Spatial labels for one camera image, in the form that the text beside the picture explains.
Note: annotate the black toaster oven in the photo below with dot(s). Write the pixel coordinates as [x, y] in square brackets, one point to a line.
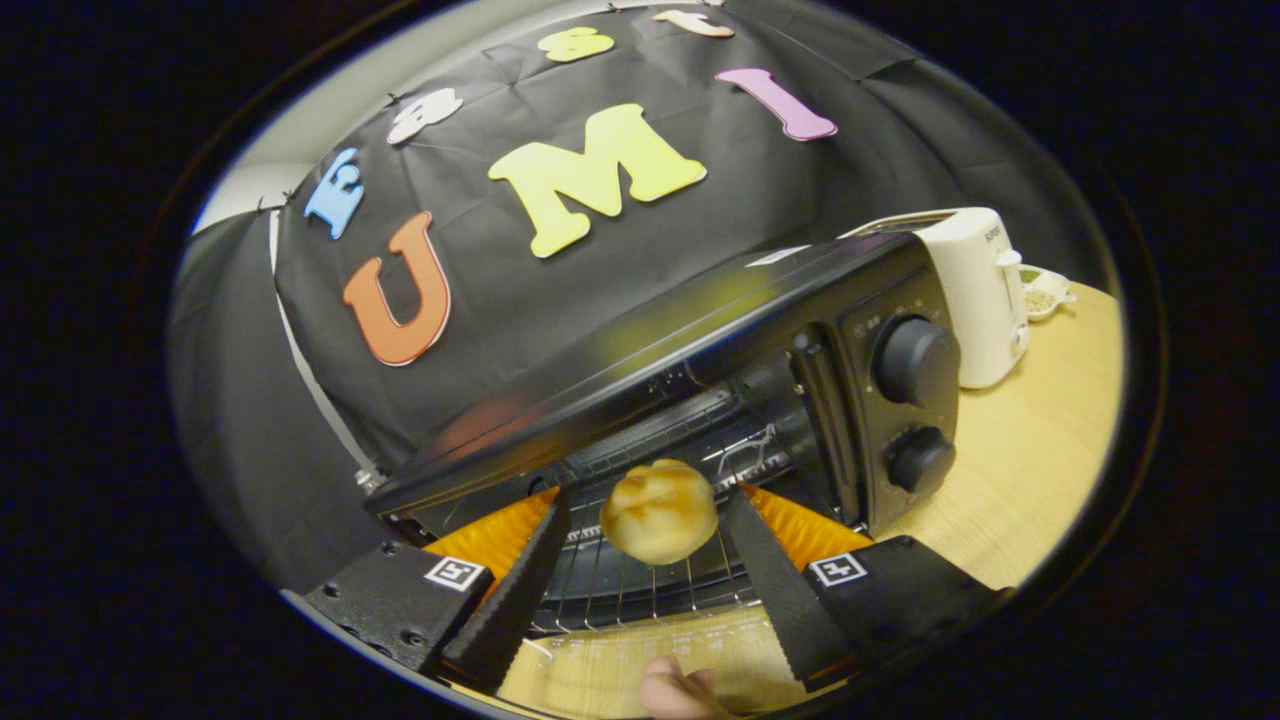
[700, 330]

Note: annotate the white slot toaster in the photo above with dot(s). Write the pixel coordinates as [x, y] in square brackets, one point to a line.
[975, 300]

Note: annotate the round golden bread bun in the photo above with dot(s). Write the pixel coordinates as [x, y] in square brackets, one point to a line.
[660, 512]

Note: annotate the small white seed dish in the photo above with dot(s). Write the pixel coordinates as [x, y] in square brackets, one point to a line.
[1045, 295]

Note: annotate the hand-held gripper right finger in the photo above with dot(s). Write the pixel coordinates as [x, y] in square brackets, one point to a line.
[785, 590]

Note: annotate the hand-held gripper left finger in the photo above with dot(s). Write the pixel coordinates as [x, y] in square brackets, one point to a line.
[515, 590]

